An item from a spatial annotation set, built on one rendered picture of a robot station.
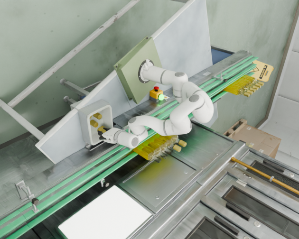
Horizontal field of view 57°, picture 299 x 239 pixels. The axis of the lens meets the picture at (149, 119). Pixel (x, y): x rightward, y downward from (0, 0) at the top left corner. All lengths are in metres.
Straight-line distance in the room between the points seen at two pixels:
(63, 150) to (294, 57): 6.48
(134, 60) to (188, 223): 0.99
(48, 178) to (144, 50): 0.93
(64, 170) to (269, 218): 1.20
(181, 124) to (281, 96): 6.66
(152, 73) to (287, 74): 6.16
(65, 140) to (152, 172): 0.59
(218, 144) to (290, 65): 5.58
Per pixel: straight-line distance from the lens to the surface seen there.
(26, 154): 2.18
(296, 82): 7.64
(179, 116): 1.32
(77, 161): 1.68
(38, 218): 1.59
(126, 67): 1.66
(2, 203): 1.60
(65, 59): 2.15
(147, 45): 1.76
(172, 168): 1.86
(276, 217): 1.82
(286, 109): 7.99
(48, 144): 1.61
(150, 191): 1.72
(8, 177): 2.04
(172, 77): 1.62
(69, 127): 1.63
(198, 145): 2.12
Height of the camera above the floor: 1.94
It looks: 34 degrees down
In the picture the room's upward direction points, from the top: 118 degrees clockwise
